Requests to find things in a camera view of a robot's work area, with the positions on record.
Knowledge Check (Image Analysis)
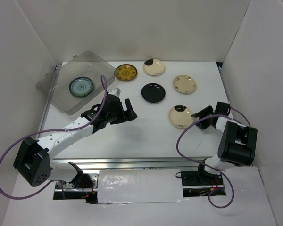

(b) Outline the lime green plate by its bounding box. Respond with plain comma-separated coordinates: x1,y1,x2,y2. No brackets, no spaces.
69,76,95,98

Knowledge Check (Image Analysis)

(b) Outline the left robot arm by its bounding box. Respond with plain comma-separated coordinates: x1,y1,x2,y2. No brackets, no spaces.
14,94,137,188

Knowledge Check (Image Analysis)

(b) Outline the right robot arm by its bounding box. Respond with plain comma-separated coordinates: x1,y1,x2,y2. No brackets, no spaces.
191,102,258,185

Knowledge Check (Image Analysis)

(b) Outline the clear plastic bin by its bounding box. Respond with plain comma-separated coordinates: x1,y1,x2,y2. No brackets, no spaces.
36,51,117,115

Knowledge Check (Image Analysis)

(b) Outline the cream plate black patch right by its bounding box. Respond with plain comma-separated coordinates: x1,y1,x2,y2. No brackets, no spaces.
168,105,194,129

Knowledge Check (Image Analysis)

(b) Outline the black glossy plate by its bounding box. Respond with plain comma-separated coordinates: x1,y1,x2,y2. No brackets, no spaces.
141,83,166,104

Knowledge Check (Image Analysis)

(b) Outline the cream plate with brown motifs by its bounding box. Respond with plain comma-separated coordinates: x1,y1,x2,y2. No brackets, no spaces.
173,75,197,94

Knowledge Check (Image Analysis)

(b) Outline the yellow patterned plate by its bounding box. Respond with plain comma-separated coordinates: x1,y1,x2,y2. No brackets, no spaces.
116,64,138,82

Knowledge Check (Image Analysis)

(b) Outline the cream plate with black patch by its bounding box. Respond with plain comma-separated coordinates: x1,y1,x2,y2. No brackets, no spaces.
143,59,166,76

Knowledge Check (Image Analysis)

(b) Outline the white cover panel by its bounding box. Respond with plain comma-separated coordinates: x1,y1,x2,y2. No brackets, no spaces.
97,169,184,204

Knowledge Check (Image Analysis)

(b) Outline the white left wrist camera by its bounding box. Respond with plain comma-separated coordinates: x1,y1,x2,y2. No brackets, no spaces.
108,88,121,97

